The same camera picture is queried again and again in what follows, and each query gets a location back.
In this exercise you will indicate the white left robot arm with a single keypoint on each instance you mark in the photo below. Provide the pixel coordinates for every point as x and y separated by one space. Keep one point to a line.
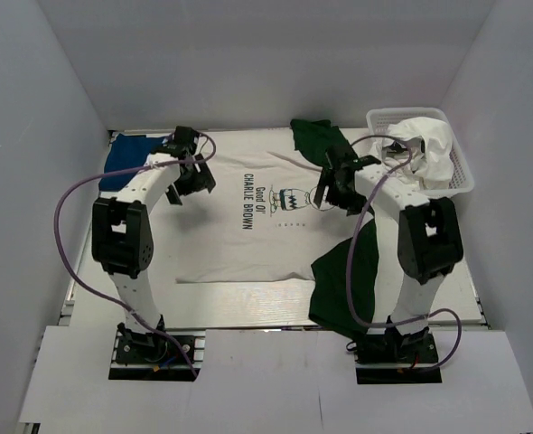
122 240

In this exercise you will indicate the crumpled white t-shirt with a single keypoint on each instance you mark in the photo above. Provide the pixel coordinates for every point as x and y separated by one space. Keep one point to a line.
431 167

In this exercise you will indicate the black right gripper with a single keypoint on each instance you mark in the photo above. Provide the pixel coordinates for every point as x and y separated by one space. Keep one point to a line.
354 203

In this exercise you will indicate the white green-sleeved Charlie Brown shirt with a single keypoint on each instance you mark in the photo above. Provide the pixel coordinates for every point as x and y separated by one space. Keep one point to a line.
259 225

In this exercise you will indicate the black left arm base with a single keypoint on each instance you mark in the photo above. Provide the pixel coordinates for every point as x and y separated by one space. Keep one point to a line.
150 358

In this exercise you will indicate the white plastic basket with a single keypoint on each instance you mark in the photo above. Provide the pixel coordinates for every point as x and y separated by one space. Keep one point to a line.
378 121

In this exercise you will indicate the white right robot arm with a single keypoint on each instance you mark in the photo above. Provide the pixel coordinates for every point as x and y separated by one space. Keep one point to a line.
429 242

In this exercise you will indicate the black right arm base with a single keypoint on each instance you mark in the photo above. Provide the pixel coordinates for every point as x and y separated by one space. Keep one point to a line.
389 359

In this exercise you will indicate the folded blue t-shirt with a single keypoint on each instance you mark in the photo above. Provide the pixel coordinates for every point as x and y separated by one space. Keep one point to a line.
127 152

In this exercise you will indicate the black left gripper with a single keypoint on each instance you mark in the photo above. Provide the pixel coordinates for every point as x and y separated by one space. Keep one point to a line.
203 180

